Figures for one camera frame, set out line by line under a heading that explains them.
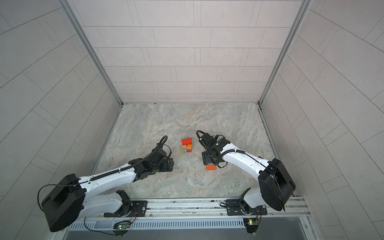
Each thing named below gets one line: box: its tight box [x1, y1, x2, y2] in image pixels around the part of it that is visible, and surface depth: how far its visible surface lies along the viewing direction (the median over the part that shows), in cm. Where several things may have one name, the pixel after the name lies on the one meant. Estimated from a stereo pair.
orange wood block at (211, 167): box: [206, 164, 217, 171], surface depth 86 cm
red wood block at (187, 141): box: [181, 138, 193, 146], surface depth 87 cm
